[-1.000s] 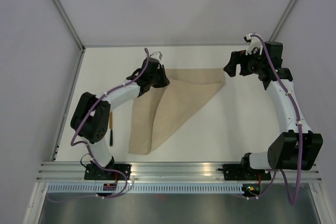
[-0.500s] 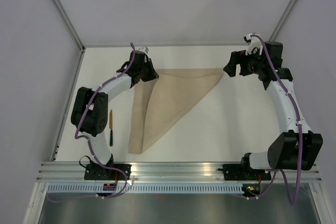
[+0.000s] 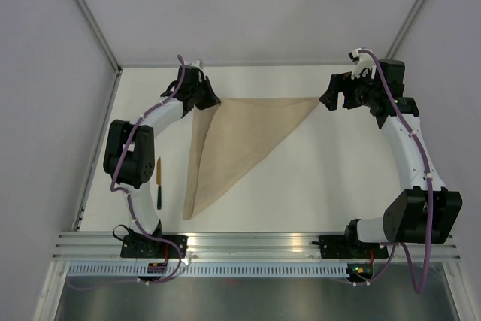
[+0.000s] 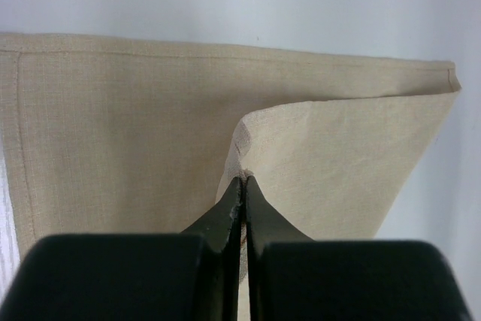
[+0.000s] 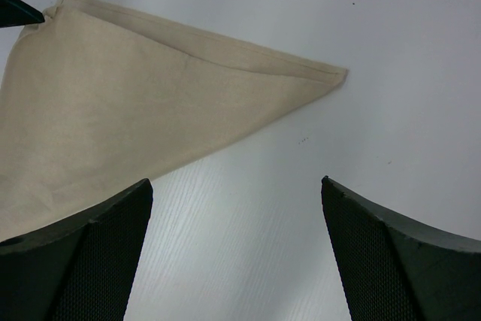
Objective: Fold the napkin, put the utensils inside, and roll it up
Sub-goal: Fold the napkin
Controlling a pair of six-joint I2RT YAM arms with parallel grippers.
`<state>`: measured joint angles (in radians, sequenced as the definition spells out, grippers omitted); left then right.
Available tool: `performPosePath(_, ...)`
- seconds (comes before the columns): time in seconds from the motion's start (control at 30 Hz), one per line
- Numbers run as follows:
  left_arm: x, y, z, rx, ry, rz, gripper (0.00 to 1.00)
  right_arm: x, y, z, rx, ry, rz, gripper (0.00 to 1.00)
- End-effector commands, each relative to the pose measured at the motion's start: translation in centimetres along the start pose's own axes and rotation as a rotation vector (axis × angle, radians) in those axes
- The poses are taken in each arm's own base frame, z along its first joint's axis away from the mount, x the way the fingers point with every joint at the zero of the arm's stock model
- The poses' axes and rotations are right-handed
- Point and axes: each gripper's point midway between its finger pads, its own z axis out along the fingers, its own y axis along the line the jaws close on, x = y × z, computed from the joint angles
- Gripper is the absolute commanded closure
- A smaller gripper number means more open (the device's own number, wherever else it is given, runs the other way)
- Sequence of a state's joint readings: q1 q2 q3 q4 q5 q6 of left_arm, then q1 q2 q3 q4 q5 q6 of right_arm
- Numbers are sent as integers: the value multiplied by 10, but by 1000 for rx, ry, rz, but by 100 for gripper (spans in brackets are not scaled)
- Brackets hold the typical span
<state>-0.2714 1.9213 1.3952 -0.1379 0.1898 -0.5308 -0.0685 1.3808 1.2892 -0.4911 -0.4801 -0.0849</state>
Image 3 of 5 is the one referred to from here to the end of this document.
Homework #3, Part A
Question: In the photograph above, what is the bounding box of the gold knife green handle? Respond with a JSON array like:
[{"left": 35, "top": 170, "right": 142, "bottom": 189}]
[{"left": 156, "top": 157, "right": 162, "bottom": 210}]

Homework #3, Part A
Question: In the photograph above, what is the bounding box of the beige cloth napkin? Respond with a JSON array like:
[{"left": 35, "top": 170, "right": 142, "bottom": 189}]
[{"left": 183, "top": 97, "right": 319, "bottom": 220}]

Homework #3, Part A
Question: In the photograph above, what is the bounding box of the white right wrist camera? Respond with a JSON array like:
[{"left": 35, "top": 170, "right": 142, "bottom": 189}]
[{"left": 349, "top": 47, "right": 377, "bottom": 80}]

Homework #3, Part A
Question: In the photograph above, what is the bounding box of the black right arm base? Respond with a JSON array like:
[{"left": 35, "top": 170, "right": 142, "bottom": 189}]
[{"left": 310, "top": 235, "right": 389, "bottom": 259}]

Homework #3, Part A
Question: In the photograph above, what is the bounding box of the aluminium front rail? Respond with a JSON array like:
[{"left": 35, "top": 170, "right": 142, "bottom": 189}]
[{"left": 52, "top": 229, "right": 462, "bottom": 264}]

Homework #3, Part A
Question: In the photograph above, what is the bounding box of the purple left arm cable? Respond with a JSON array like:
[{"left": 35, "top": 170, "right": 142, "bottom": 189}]
[{"left": 109, "top": 54, "right": 189, "bottom": 290}]

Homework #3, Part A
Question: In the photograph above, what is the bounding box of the right aluminium frame post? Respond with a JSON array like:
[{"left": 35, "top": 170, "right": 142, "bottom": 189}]
[{"left": 384, "top": 0, "right": 428, "bottom": 59}]

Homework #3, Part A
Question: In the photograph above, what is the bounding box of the aluminium frame post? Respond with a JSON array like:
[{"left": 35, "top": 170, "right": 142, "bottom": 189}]
[
  {"left": 384, "top": 0, "right": 428, "bottom": 59},
  {"left": 73, "top": 0, "right": 122, "bottom": 74}
]

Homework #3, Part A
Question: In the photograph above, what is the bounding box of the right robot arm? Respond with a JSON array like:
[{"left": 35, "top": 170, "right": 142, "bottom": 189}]
[{"left": 319, "top": 53, "right": 462, "bottom": 257}]

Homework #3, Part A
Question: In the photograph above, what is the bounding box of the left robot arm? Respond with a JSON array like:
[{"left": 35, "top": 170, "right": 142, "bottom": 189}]
[{"left": 103, "top": 60, "right": 221, "bottom": 258}]

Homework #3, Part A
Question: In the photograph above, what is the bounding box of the left aluminium frame post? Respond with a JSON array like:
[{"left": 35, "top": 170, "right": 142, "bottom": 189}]
[{"left": 73, "top": 0, "right": 122, "bottom": 74}]

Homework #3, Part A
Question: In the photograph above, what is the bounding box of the white slotted cable duct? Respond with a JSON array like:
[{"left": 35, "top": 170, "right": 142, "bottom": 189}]
[{"left": 68, "top": 262, "right": 348, "bottom": 278}]

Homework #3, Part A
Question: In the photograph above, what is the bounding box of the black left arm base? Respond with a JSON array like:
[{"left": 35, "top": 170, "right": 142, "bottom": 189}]
[{"left": 120, "top": 233, "right": 188, "bottom": 259}]

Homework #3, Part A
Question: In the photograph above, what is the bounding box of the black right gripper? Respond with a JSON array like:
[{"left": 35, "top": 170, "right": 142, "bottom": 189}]
[{"left": 320, "top": 68, "right": 381, "bottom": 111}]

